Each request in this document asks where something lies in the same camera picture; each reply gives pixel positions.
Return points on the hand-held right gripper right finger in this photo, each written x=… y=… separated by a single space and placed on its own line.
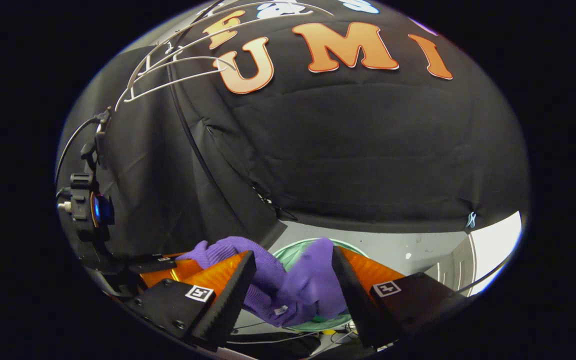
x=355 y=300

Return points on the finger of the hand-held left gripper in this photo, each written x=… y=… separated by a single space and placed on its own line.
x=160 y=275

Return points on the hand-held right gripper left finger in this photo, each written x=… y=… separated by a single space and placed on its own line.
x=228 y=305

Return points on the green laundry hamper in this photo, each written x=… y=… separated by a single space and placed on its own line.
x=290 y=257

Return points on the white plastic clothes hanger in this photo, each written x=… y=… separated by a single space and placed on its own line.
x=238 y=24
x=173 y=82

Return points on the dark floor object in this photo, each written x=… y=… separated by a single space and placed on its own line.
x=278 y=346

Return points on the pale blue cloth clip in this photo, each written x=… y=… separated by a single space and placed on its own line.
x=471 y=220

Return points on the black backdrop cloth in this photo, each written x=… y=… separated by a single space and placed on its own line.
x=368 y=150

